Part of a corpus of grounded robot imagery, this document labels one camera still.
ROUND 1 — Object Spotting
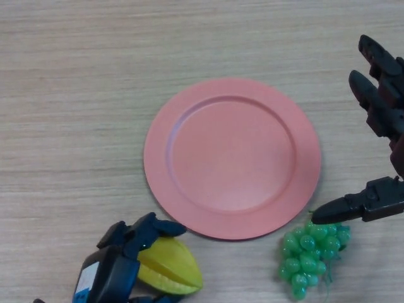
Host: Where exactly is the pink round plate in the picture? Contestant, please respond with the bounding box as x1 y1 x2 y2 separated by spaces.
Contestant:
143 78 322 242

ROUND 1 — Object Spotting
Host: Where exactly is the yellow starfruit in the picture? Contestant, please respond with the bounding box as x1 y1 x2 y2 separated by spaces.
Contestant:
137 237 203 296

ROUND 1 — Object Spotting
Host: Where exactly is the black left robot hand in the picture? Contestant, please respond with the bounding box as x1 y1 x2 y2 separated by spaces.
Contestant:
71 211 187 303

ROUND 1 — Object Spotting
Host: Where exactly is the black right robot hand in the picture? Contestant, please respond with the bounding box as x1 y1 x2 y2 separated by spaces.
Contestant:
311 34 404 225

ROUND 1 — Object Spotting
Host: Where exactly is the green grape bunch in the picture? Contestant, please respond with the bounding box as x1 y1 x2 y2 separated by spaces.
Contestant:
278 210 352 300

